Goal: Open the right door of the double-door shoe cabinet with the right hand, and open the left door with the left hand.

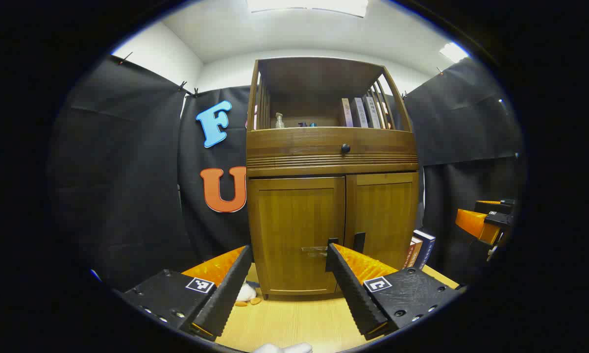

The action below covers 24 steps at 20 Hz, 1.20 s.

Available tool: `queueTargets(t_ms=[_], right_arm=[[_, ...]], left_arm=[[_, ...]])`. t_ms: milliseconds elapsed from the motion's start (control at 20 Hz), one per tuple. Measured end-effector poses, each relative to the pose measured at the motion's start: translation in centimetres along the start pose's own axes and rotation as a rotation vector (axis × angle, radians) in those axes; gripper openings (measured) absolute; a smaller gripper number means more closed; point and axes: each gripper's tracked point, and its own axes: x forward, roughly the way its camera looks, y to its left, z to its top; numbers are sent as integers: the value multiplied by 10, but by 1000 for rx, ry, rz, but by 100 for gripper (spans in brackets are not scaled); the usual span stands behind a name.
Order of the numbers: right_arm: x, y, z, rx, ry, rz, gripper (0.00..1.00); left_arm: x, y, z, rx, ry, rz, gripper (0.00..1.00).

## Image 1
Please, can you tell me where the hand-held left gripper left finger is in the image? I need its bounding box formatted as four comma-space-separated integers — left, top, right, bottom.
121, 244, 253, 342

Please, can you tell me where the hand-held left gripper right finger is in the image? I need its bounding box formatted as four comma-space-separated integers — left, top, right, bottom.
325, 243, 464, 341

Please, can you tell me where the wooden double-door shoe cabinet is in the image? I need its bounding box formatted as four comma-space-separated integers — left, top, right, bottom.
245, 56, 420, 301

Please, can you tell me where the penguin plush toy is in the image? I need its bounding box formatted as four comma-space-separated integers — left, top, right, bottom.
235, 280, 263, 307

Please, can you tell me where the blue book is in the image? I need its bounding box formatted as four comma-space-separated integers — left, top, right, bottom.
415, 229, 436, 270

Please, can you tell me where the tan book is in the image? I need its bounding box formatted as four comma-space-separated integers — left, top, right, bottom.
403, 237, 422, 270

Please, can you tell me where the pale purple book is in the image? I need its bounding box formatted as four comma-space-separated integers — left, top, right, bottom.
353, 97, 368, 128

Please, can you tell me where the black backdrop cloth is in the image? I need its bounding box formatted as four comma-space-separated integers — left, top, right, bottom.
49, 55, 525, 290

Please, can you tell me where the small ceiling light panel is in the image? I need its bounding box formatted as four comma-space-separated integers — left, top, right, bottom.
439, 42, 470, 63

